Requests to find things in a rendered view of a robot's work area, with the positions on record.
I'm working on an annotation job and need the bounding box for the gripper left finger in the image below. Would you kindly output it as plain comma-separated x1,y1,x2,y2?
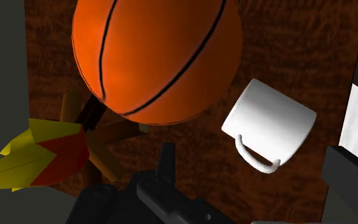
65,143,236,224

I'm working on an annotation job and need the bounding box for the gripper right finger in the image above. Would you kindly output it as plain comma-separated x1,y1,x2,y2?
320,144,358,224

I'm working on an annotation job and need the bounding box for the brown wooden stick toy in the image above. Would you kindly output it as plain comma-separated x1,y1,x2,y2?
59,90,150,189

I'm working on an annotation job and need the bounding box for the white mug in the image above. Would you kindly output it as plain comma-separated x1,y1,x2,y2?
221,78,318,174

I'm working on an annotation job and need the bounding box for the yellow and red angular toy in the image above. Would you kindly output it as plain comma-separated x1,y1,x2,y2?
0,118,90,192

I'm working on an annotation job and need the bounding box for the orange basketball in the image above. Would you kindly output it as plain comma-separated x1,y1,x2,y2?
71,0,244,126

